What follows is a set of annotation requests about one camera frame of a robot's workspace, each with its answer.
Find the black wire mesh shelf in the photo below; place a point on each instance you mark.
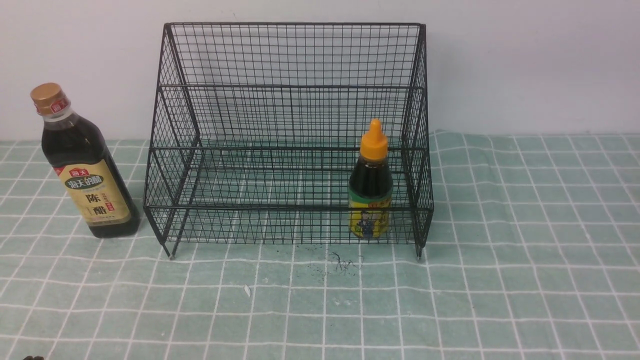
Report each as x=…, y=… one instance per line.
x=257, y=127

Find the green checked tablecloth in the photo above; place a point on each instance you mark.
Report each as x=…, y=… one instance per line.
x=533, y=254

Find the small orange-capped sauce bottle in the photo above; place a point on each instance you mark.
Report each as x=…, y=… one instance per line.
x=370, y=188

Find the large dark vinegar bottle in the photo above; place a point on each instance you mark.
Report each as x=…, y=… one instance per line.
x=77, y=151

